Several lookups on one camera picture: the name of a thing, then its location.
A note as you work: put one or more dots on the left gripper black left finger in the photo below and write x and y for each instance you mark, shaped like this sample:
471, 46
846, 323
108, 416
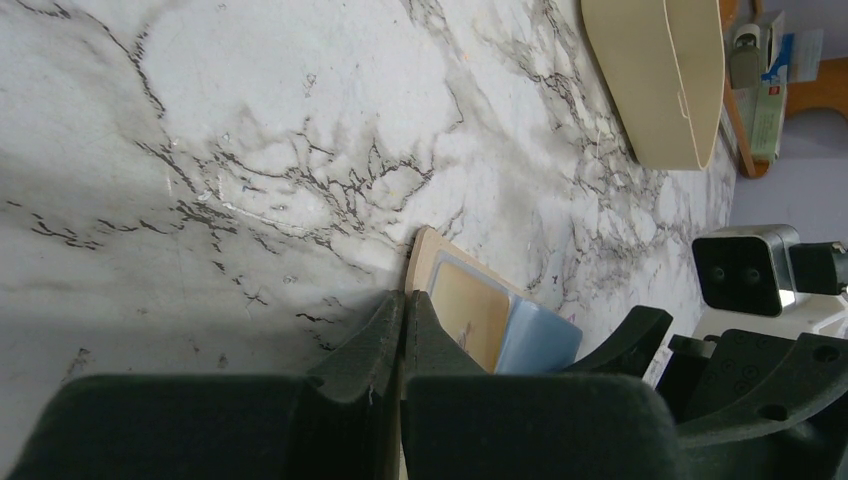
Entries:
335, 421

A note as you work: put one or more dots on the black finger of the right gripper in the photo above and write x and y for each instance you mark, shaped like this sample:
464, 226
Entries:
631, 347
743, 386

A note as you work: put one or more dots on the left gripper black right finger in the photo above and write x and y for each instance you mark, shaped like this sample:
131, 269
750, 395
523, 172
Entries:
460, 422

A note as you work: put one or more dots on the beige card holder wallet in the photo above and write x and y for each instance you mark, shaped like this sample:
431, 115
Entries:
536, 340

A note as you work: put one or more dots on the beige oval tray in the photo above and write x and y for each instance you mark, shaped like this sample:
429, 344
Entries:
663, 63

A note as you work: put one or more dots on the wooden shelf rack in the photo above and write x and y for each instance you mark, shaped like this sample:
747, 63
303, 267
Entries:
827, 93

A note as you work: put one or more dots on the grey metal clip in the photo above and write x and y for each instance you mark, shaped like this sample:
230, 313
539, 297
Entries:
744, 61

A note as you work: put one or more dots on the white printed package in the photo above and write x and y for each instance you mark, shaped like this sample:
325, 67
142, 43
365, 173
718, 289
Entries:
788, 57

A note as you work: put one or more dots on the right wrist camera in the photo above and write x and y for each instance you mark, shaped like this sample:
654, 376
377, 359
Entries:
766, 270

